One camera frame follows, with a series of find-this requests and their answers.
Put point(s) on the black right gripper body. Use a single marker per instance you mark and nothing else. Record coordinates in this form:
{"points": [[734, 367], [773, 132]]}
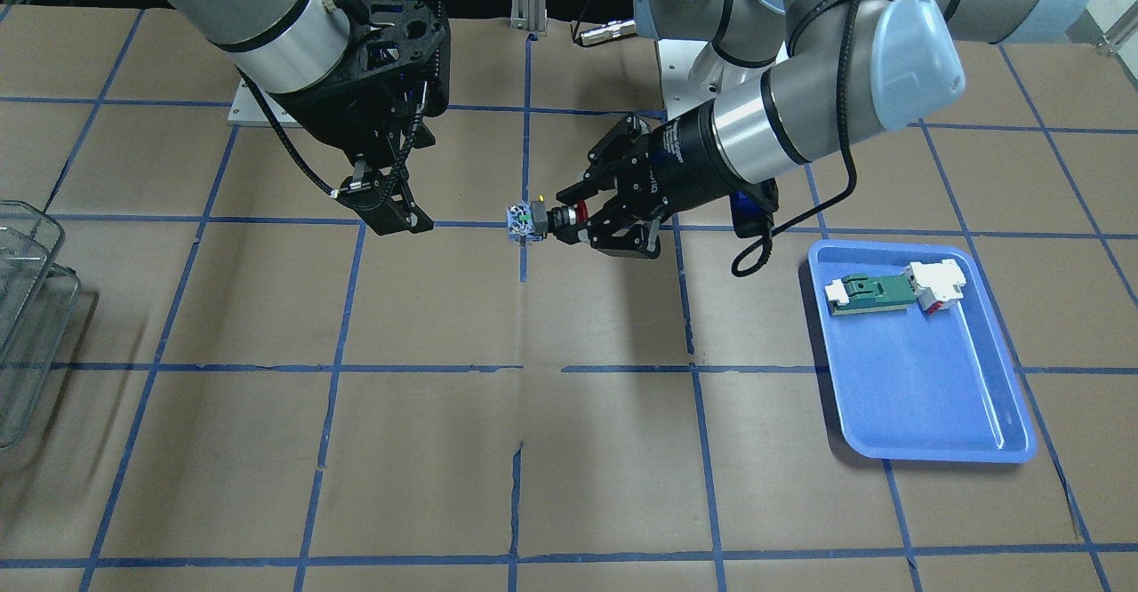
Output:
{"points": [[335, 128]]}

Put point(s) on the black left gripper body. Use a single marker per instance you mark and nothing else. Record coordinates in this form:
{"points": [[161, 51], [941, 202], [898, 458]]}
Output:
{"points": [[683, 164]]}

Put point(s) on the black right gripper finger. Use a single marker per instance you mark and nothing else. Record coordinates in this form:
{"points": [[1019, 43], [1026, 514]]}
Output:
{"points": [[384, 201]]}

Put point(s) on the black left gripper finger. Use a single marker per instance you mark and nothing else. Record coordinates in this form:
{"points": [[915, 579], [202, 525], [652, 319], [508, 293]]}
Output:
{"points": [[629, 240], [611, 155]]}

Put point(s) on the red emergency push button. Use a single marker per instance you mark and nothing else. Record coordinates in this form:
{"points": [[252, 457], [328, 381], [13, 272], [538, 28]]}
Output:
{"points": [[529, 222]]}

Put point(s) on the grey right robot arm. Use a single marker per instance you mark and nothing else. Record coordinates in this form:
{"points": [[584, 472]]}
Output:
{"points": [[258, 36]]}

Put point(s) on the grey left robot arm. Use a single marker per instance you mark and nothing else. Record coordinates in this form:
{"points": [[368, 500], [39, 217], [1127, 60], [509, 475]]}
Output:
{"points": [[820, 75]]}

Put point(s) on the green white terminal block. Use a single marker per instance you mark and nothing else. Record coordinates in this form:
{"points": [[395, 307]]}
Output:
{"points": [[857, 294]]}

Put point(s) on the white circuit breaker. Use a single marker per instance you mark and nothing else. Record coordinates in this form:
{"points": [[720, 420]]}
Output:
{"points": [[937, 285]]}

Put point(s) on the blue plastic tray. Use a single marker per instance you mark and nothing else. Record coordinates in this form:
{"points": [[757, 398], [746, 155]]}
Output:
{"points": [[914, 387]]}

